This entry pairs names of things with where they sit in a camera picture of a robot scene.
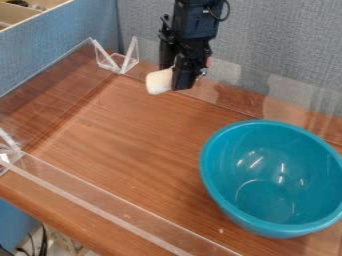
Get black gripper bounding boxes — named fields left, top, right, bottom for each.
left=159, top=0, right=224, bottom=90

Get white brown toy mushroom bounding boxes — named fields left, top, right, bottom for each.
left=146, top=67, right=173, bottom=95

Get blue plastic bowl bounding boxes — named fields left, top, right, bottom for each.
left=199, top=120, right=342, bottom=239

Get clear acrylic back barrier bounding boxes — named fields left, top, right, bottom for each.
left=129, top=36, right=342, bottom=146

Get clear acrylic barrier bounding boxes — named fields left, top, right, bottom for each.
left=129, top=36, right=342, bottom=146
left=0, top=128, right=241, bottom=256
left=0, top=38, right=111, bottom=144

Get clear acrylic left barrier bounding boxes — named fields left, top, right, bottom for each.
left=0, top=38, right=111, bottom=144

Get wooden shelf unit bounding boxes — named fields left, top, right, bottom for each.
left=0, top=0, right=75, bottom=32

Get clear acrylic front barrier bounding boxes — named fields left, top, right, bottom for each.
left=0, top=128, right=241, bottom=256

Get clear acrylic corner bracket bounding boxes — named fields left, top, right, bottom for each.
left=91, top=37, right=139, bottom=74

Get black cables under table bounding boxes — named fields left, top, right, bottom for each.
left=0, top=223, right=51, bottom=256

